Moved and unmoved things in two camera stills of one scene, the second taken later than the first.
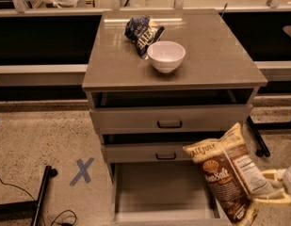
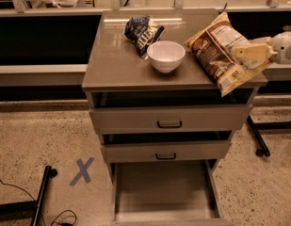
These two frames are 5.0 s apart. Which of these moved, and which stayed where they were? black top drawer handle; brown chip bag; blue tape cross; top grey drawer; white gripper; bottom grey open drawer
Moved: white gripper; brown chip bag
Stayed: black top drawer handle; bottom grey open drawer; blue tape cross; top grey drawer
